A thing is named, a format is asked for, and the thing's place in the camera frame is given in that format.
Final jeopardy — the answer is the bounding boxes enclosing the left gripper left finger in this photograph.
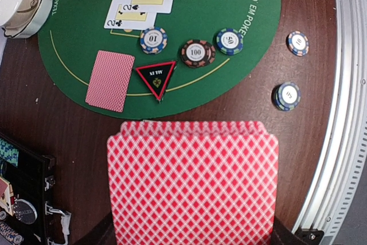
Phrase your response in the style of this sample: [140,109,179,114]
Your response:
[69,210,112,244]

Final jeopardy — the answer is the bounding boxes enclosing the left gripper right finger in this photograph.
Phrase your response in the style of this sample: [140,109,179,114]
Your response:
[271,217,306,245]

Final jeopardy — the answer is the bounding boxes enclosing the pink playing card deck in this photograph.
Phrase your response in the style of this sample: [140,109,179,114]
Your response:
[107,121,279,244]

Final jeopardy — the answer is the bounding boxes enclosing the dark blue chip stack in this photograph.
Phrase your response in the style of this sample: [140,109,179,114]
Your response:
[273,81,301,111]

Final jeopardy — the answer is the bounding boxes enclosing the pink card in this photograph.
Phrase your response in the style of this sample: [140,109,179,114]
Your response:
[85,50,135,112]

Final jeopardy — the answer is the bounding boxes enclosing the black red triangle all-in marker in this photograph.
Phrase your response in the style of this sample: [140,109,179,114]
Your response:
[135,60,177,102]

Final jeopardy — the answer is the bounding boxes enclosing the light blue chip stack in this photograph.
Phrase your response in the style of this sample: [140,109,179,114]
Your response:
[286,31,309,57]

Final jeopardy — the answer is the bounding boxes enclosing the blue chips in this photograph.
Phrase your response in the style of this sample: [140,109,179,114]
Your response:
[139,26,168,55]

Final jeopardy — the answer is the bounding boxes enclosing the dark chips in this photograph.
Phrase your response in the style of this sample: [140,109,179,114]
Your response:
[216,28,244,56]

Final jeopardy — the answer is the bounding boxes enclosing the brown chips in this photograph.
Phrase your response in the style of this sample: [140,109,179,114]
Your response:
[180,39,216,68]

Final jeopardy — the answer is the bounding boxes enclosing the two of clubs card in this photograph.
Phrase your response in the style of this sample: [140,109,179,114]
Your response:
[104,0,157,30]

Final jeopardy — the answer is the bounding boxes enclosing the clear dealer puck in case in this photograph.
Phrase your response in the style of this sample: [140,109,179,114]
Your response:
[14,199,38,225]

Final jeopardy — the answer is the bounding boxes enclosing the black poker chip case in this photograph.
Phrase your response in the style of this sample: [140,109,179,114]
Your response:
[1,134,71,244]

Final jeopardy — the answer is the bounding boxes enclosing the blue chip stack in case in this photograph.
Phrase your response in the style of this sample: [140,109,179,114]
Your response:
[0,222,24,245]

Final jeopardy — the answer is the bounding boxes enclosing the cards in case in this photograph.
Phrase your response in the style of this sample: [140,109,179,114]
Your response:
[0,177,15,216]

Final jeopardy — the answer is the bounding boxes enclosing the teal chip stack in case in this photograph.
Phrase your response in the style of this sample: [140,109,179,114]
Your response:
[0,138,19,167]

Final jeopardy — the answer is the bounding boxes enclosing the round green poker mat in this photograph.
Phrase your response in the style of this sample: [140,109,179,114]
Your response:
[38,0,282,119]

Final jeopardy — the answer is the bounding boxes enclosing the lower white ceramic bowl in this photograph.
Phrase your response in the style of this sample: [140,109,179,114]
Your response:
[1,0,53,38]

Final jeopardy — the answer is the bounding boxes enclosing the aluminium front rail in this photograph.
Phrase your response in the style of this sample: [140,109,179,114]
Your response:
[292,0,366,244]

